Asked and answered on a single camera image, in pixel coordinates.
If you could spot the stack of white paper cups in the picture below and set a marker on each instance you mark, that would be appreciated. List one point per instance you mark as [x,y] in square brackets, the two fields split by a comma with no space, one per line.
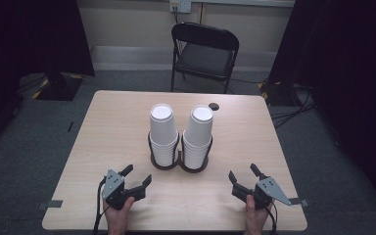
[162,129]
[198,132]

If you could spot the black stand base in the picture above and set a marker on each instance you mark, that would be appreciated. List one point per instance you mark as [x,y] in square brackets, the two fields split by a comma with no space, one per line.
[282,94]
[60,88]

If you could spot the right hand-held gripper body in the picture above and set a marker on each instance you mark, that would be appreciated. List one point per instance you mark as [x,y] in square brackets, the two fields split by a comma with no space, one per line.
[269,191]

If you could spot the black curtain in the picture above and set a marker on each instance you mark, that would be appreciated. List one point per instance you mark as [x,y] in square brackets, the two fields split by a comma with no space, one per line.
[349,81]

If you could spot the black table grommet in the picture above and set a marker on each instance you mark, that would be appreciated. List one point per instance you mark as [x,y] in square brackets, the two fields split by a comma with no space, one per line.
[213,106]

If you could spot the person's right hand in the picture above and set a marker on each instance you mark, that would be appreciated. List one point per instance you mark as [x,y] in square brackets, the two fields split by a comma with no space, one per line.
[255,220]

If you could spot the person's left hand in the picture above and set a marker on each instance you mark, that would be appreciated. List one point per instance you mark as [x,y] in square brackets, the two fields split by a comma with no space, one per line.
[117,220]

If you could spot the small black floor object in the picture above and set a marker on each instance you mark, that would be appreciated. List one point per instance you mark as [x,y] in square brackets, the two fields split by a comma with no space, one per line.
[70,127]

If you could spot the white wall socket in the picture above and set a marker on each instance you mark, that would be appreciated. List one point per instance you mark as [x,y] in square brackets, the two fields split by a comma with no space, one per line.
[180,5]

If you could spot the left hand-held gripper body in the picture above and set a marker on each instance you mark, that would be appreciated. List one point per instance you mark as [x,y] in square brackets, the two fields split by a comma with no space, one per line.
[112,184]

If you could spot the black folding chair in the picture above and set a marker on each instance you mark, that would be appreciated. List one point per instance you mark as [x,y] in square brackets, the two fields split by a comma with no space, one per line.
[205,58]

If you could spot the black double cup holder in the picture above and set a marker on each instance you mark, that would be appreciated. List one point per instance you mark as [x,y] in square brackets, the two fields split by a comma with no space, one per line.
[178,164]

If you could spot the grey tape strip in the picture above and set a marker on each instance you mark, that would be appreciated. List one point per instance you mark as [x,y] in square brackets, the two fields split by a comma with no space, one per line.
[299,201]
[50,204]

